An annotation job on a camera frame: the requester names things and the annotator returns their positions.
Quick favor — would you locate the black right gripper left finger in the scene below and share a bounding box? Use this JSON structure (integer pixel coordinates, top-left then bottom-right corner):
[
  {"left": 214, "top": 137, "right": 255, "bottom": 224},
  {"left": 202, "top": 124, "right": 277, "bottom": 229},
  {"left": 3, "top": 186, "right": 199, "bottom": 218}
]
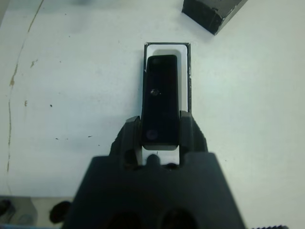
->
[{"left": 110, "top": 115, "right": 144, "bottom": 169}]

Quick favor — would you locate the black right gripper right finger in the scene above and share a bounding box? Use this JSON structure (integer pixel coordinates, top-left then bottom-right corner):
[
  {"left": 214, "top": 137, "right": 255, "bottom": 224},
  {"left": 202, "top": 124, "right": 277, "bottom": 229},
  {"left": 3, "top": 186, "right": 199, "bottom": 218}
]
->
[{"left": 178, "top": 110, "right": 210, "bottom": 166}]

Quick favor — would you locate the slim black camera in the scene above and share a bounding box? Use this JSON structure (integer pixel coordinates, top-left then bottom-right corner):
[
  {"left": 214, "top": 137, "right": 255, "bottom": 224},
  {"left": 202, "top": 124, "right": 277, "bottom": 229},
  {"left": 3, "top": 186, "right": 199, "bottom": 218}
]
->
[{"left": 141, "top": 54, "right": 180, "bottom": 146}]

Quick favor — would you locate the black printed box lid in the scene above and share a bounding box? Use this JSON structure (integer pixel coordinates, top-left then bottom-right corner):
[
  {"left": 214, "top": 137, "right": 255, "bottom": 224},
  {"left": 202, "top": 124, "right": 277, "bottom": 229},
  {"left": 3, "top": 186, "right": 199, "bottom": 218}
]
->
[{"left": 187, "top": 0, "right": 250, "bottom": 36}]

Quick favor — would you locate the black box base white insert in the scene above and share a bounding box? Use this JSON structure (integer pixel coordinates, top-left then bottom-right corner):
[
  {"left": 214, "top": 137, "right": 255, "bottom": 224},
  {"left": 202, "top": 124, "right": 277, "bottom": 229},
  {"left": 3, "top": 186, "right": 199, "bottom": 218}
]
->
[{"left": 143, "top": 42, "right": 193, "bottom": 166}]

